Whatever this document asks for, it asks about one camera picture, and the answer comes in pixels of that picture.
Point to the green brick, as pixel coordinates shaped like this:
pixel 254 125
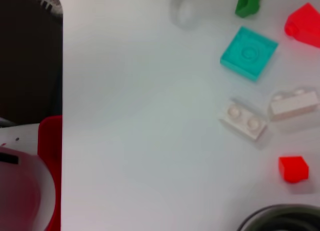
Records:
pixel 247 4

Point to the clear transparent brick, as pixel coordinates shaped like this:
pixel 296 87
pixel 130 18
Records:
pixel 290 126

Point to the white tall brick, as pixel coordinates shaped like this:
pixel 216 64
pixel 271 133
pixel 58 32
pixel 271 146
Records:
pixel 292 107

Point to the red sloped brick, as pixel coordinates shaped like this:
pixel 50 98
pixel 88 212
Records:
pixel 306 26

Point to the glass teacup with black base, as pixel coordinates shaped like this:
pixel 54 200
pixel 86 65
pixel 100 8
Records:
pixel 282 219

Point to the white flat two-stud brick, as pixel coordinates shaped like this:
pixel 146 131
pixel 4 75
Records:
pixel 242 121

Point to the teal square brick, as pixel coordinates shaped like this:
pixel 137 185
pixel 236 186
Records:
pixel 250 53

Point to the small red brick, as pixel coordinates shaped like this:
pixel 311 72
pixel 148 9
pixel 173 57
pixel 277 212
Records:
pixel 293 169

